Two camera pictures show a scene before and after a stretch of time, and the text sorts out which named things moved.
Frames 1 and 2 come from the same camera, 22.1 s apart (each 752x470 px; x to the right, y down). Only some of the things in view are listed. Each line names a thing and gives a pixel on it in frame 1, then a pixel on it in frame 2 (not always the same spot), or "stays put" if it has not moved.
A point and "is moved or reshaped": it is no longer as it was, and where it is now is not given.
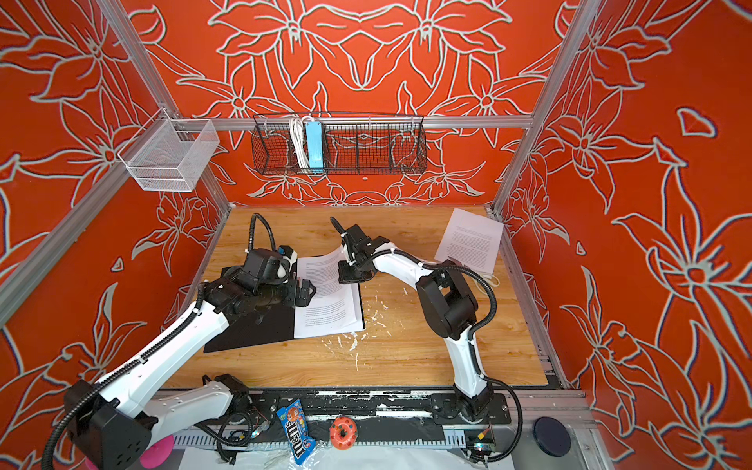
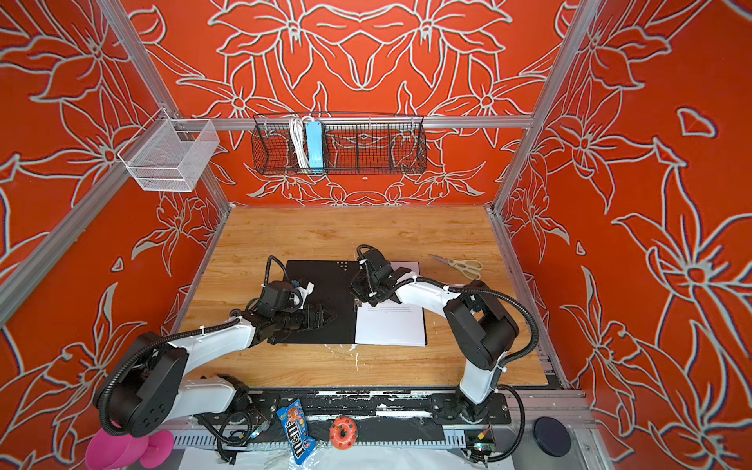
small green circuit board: x=484 y=447 stays put
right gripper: x=345 y=278 to x=354 y=286
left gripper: x=295 y=298 to x=319 y=316
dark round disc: x=551 y=437 stays put
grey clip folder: x=271 y=324 is moved or reshaped
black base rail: x=380 y=406 stays put
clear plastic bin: x=169 y=154 stays put
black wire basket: x=353 y=145 stays put
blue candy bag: x=303 y=446 stays put
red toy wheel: x=343 y=433 stays put
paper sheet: x=471 y=239 to x=391 y=323
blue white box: x=314 y=143 stays put
